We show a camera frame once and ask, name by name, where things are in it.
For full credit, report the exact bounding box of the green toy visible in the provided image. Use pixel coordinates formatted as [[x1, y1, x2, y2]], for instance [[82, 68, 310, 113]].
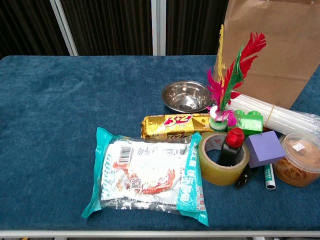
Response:
[[233, 109, 265, 137]]

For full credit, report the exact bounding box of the black-handled steel ladle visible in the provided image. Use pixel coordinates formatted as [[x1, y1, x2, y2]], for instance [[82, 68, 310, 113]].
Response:
[[234, 166, 260, 190]]

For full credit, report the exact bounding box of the purple foam block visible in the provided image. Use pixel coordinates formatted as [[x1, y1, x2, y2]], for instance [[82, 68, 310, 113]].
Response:
[[244, 130, 286, 169]]

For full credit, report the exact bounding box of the white straws bundle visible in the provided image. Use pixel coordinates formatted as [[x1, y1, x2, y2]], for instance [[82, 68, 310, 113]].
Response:
[[228, 93, 320, 136]]

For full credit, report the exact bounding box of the rubber bands plastic tub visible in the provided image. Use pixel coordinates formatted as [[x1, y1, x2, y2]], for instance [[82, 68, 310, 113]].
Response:
[[272, 132, 320, 188]]

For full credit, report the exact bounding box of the green white marker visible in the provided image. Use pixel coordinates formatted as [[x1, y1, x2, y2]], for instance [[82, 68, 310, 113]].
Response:
[[263, 163, 277, 190]]

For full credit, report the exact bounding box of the brown paper shopping bag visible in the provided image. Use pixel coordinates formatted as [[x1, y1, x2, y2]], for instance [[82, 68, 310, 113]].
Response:
[[213, 0, 320, 111]]

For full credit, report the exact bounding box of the gold biscuit pack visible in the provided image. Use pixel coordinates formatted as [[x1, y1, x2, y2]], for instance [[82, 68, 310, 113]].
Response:
[[141, 112, 216, 141]]

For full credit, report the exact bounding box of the stainless steel bowl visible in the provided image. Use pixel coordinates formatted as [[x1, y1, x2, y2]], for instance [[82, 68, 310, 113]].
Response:
[[161, 80, 213, 113]]

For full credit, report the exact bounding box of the teal instant noodle packet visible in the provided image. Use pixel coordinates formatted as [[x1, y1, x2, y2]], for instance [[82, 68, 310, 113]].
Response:
[[81, 126, 210, 227]]

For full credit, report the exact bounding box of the colourful feather shuttlecock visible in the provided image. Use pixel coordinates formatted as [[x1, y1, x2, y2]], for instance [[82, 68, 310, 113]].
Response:
[[206, 24, 267, 132]]

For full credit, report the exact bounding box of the black bottle with red cap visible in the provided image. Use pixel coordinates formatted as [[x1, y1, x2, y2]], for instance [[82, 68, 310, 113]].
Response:
[[218, 127, 246, 167]]

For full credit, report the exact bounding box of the brown tape roll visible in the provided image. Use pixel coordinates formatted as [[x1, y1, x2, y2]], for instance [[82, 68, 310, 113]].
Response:
[[198, 131, 251, 186]]

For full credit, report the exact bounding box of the blue velvet tablecloth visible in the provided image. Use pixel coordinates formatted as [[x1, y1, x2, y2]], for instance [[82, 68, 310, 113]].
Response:
[[0, 55, 320, 232]]

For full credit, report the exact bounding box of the dark pleated curtain panel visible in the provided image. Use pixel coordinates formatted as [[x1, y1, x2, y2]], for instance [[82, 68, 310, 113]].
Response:
[[0, 0, 71, 60], [60, 0, 153, 56], [165, 0, 230, 56]]

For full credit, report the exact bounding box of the white partition frame post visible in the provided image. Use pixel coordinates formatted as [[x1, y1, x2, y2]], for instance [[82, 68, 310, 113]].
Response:
[[150, 0, 167, 56], [49, 0, 79, 56]]

